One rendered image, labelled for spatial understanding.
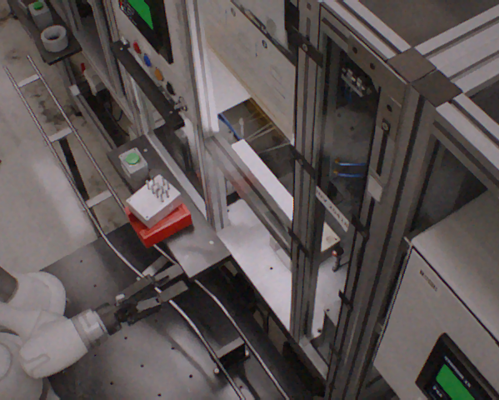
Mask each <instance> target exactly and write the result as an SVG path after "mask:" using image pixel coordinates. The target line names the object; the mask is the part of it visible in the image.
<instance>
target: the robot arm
mask: <svg viewBox="0 0 499 400"><path fill-rule="evenodd" d="M183 274H184V271H183V270H182V268H181V266H179V265H178V263H177V264H175V265H173V266H172V267H170V268H168V269H167V270H165V271H163V272H161V273H159V274H158V275H156V276H150V274H147V275H146V276H144V277H142V278H141V279H139V280H138V281H136V282H135V283H134V284H132V285H131V286H129V287H127V288H126V289H124V290H123V291H121V292H119V293H117V294H115V295H114V297H115V298H116V299H117V301H116V302H115V303H114V304H113V305H110V304H109V303H108V302H105V303H104V304H102V305H101V306H99V307H96V308H95V312H93V311H92V309H91V308H89V309H88V310H86V311H84V312H82V313H80V314H77V315H76V316H73V317H71V318H69V319H67V318H66V317H64V316H63V312H64V308H65V302H66V293H65V289H64V287H63V285H62V283H61V282H60V280H59V279H58V278H57V277H55V276H53V275H52V274H50V273H47V272H30V273H27V274H26V275H25V274H22V273H13V274H10V273H9V272H7V271H6V270H5V269H3V268H2V267H1V266H0V400H61V399H60V397H59V396H58V395H57V394H56V393H55V392H54V390H53V388H52V385H51V383H50V382H49V380H48V377H47V376H50V375H53V374H55V373H58V372H60V371H62V370H63V369H65V368H67V367H69V366H70V365H72V364H74V363H75V362H76V361H77V360H78V361H79V360H80V359H81V358H82V356H83V355H84V354H85V353H87V352H89V351H90V350H93V349H94V348H95V347H97V346H99V345H100V344H102V343H104V342H106V341H107V340H108V337H107V334H109V336H112V335H113V334H115V333H117V332H119V331H121V330H122V325H121V324H122V323H125V322H127V323H128V325H129V326H132V325H133V324H134V323H136V322H138V321H140V320H142V319H144V318H146V317H148V316H150V315H152V314H154V313H156V312H159V311H161V310H162V309H163V307H162V306H163V305H164V303H166V302H168V301H170V300H171V299H174V298H176V297H177V296H179V295H181V294H182V293H184V292H186V291H187V290H188V288H187V286H186V285H185V283H184V282H183V281H181V282H179V283H177V284H174V285H172V286H171V287H169V288H167V289H166V290H164V291H162V292H160V293H159V294H158V295H157V296H156V297H154V298H151V299H148V300H146V301H143V302H139V301H140V300H141V299H144V298H145V297H146V296H147V295H148V294H149V293H150V292H151V291H152V290H153V289H155V288H156V287H157V288H160V287H162V286H164V285H166V283H168V282H170V281H172V280H173V279H174V278H178V277H179V276H181V275H183Z"/></svg>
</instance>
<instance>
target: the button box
mask: <svg viewBox="0 0 499 400"><path fill-rule="evenodd" d="M130 153H135V154H137V155H138V156H139V157H140V161H139V162H137V163H136V164H133V165H130V164H127V162H126V156H127V155H128V154H130ZM119 158H120V161H121V164H122V168H123V172H124V175H125V178H126V180H127V182H128V184H129V185H130V187H131V188H132V190H133V192H134V193H136V192H138V191H139V190H140V188H143V187H144V186H146V185H147V181H149V182H151V178H150V174H149V173H150V170H151V168H149V167H147V163H146V161H145V160H144V158H143V157H142V155H141V154H140V152H139V151H138V150H137V148H136V147H135V148H133V149H131V151H129V152H126V153H124V154H123V155H120V156H119Z"/></svg>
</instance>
